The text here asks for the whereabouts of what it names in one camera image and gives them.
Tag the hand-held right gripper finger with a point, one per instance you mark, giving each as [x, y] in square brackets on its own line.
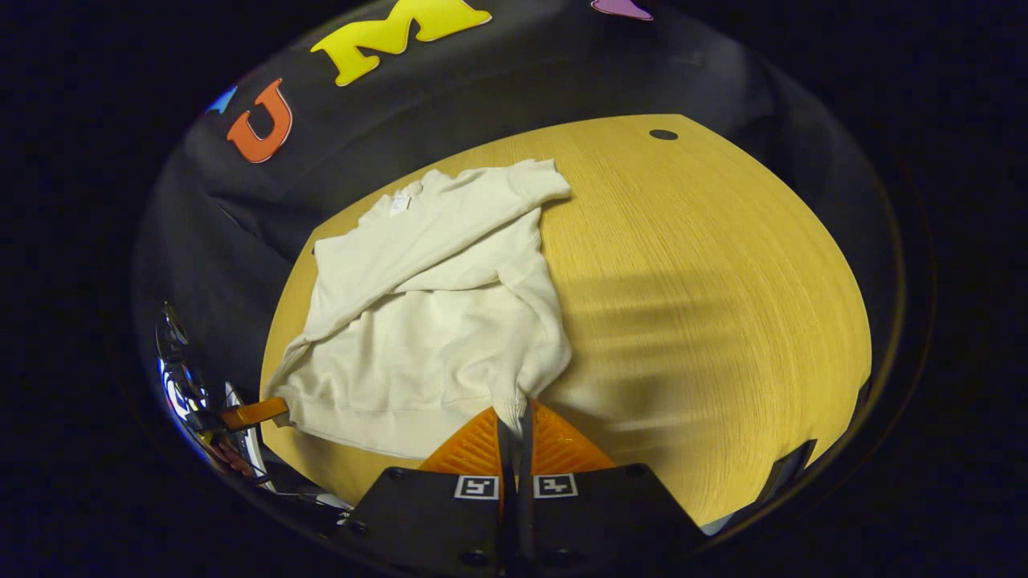
[526, 514]
[506, 514]

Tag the black backdrop cloth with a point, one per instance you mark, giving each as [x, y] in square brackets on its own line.
[482, 88]

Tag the cream sweatshirt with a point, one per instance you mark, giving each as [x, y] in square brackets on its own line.
[434, 337]

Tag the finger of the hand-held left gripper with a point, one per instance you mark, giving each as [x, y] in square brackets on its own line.
[253, 413]

